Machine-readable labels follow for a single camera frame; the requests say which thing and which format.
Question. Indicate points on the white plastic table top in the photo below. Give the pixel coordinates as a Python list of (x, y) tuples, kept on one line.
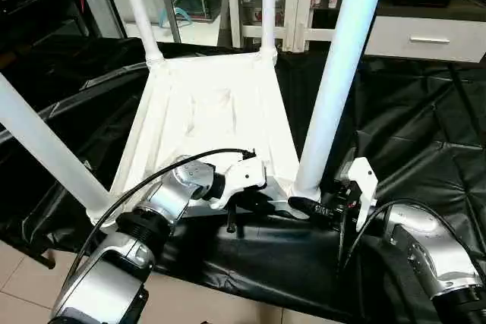
[(209, 111)]

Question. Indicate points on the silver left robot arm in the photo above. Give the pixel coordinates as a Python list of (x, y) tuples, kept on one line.
[(102, 282)]

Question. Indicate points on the black work mat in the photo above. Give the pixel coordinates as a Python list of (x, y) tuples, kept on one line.
[(417, 130)]

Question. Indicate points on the white glass door cabinet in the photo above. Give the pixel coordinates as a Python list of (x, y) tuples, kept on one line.
[(300, 32)]

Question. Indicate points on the teal plastic bag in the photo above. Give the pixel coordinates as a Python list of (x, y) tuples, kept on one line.
[(182, 13)]

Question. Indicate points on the white drawer unit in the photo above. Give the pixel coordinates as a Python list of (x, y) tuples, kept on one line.
[(429, 28)]

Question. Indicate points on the black stand leg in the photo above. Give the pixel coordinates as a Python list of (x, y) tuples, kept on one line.
[(41, 261)]

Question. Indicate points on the metal framed glass panel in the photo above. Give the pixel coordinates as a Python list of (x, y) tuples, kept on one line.
[(106, 5)]

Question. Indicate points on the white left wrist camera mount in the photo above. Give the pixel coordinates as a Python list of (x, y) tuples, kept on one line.
[(243, 172)]

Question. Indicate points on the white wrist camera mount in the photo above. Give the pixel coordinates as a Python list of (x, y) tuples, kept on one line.
[(243, 172), (362, 176)]

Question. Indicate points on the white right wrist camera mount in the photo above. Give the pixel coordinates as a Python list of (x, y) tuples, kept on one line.
[(362, 176)]

